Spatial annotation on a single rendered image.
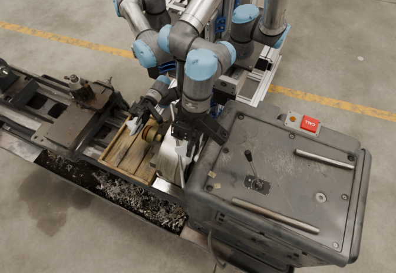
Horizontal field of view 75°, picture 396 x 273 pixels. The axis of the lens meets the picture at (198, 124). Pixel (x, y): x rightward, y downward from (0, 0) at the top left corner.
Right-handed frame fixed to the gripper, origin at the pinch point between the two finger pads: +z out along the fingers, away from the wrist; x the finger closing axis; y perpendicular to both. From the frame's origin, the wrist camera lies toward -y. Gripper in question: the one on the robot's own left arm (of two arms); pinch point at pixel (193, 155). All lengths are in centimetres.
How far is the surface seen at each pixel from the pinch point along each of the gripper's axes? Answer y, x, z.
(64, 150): 70, -5, 44
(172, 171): 9.0, -4.5, 19.9
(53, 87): 111, -39, 41
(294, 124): -28.2, -33.6, -0.4
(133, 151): 40, -21, 43
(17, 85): 123, -26, 36
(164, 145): 15.0, -8.4, 11.9
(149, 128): 28.9, -19.7, 19.1
